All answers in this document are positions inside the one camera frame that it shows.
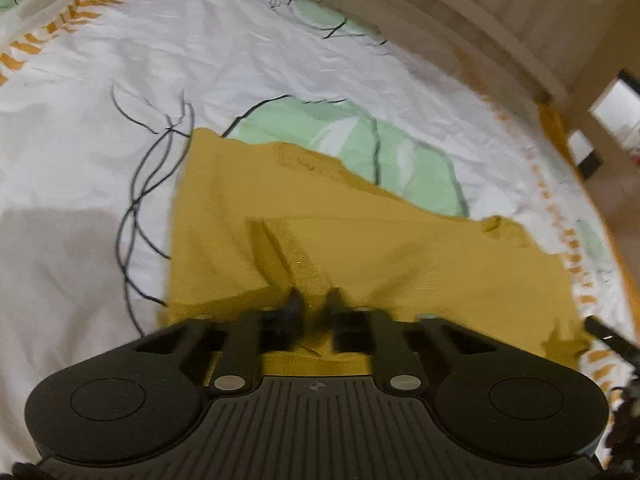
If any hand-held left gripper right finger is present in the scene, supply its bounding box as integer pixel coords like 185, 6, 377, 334
325, 287, 502, 392

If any light wooden bed frame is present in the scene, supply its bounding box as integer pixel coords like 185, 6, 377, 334
200, 0, 576, 111

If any white leaf print bed sheet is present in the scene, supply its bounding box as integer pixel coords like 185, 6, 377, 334
0, 0, 632, 466

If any mustard yellow knit sweater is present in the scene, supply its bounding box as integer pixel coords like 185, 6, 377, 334
157, 127, 592, 378

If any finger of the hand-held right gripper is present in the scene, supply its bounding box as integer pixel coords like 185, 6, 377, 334
584, 314, 640, 361

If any white wooden bed frame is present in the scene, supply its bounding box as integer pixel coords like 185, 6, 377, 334
565, 67, 640, 181

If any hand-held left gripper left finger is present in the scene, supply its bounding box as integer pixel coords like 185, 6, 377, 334
134, 287, 307, 392

